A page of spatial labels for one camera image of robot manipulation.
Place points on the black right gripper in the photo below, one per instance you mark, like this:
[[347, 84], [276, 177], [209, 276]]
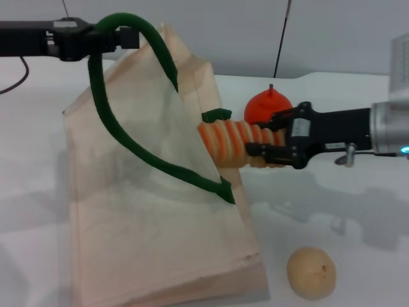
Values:
[[329, 134]]

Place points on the beige round fruit toy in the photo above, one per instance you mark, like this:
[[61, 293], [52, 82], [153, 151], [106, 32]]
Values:
[[311, 272]]

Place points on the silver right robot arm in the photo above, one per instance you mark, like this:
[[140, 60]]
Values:
[[393, 128]]

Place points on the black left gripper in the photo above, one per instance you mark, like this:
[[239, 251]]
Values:
[[32, 38]]

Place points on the orange toy persimmon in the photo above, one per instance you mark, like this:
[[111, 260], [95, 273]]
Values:
[[262, 105]]

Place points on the orange striped bread toy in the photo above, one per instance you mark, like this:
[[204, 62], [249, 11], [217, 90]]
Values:
[[227, 144]]

